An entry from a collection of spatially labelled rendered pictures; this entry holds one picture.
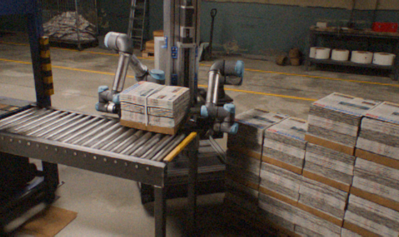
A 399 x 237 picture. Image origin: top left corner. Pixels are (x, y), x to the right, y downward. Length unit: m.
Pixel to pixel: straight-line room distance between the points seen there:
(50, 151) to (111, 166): 0.41
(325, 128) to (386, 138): 0.32
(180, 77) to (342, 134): 1.40
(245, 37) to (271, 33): 0.63
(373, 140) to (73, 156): 1.64
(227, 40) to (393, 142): 7.50
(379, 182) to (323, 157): 0.32
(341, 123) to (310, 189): 0.47
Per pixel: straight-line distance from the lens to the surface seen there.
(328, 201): 2.41
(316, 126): 2.27
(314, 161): 2.35
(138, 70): 2.93
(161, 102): 2.28
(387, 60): 8.43
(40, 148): 2.39
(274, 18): 9.05
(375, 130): 2.16
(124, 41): 2.66
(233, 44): 9.31
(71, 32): 9.94
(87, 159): 2.20
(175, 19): 3.04
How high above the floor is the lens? 1.71
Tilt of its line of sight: 19 degrees down
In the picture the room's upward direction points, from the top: 2 degrees clockwise
